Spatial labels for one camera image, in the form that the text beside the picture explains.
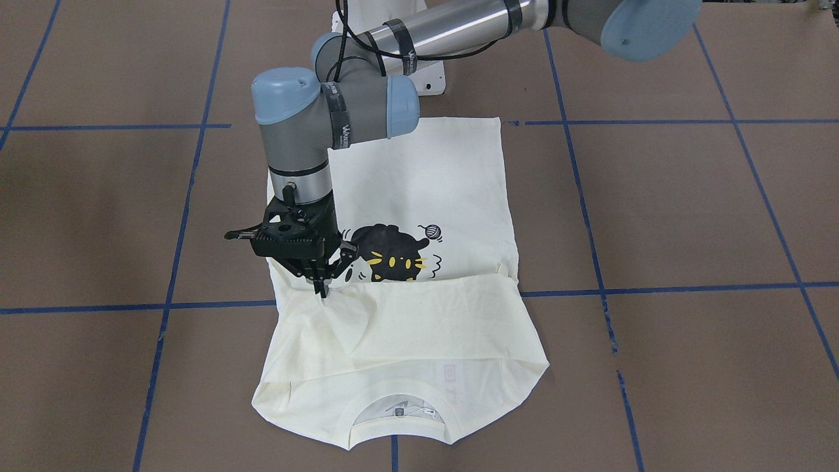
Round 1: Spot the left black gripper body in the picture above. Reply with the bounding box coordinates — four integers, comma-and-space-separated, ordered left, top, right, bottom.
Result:
252, 194, 341, 276

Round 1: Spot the cream long-sleeve cat shirt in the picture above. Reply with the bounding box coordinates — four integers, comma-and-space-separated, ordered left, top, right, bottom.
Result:
252, 117, 549, 449

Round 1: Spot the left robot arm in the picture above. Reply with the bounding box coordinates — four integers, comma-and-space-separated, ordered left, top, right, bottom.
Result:
225, 1, 701, 298

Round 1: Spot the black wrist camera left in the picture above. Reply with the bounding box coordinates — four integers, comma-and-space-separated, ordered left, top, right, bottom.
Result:
223, 223, 271, 241

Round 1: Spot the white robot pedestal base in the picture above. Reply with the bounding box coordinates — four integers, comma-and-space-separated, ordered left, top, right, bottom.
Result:
339, 1, 446, 96

